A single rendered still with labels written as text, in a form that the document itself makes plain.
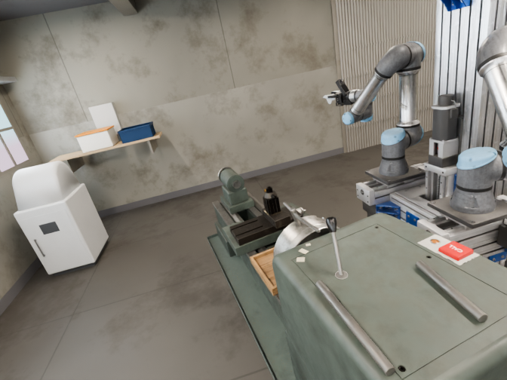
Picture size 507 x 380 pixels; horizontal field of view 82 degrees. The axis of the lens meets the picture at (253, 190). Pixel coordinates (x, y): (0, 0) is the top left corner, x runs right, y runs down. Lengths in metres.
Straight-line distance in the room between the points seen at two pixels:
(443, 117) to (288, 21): 4.18
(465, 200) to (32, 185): 3.96
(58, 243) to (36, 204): 0.50
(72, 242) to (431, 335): 3.81
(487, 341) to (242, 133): 4.78
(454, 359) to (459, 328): 0.08
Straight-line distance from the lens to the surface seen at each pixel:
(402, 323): 0.80
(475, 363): 0.77
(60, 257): 4.27
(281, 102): 5.34
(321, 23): 5.64
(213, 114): 5.14
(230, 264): 2.27
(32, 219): 4.13
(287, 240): 1.18
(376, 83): 1.72
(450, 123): 1.56
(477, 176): 1.37
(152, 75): 5.14
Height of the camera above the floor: 1.85
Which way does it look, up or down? 22 degrees down
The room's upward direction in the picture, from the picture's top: 12 degrees counter-clockwise
